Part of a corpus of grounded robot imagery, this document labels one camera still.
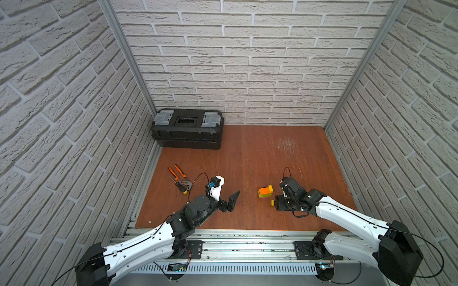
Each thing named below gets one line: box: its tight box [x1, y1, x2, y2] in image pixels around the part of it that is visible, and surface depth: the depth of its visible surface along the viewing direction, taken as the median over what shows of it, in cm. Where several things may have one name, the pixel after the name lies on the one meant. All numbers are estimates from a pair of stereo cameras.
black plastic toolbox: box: [151, 108, 225, 151], surface depth 100 cm
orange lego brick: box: [258, 187, 271, 196], surface depth 87 cm
